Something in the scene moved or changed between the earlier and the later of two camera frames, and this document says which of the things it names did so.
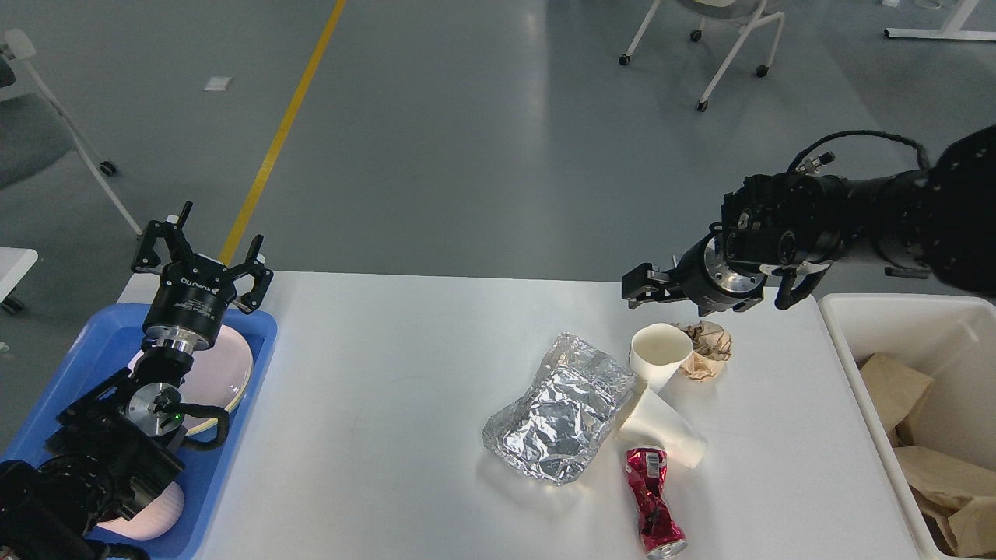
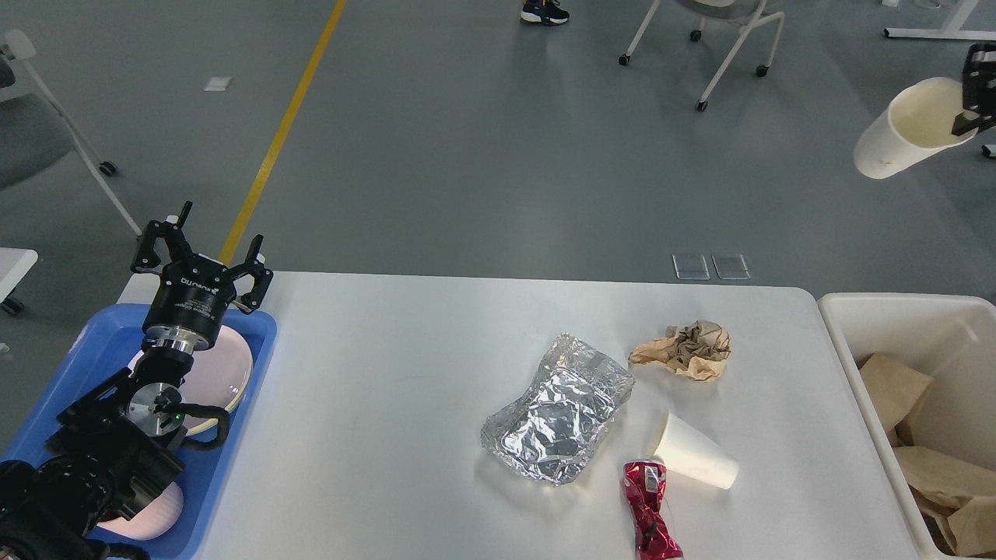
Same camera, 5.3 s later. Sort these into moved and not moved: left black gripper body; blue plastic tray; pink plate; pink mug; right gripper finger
Moved: right gripper finger
Not moved: pink mug; pink plate; blue plastic tray; left black gripper body
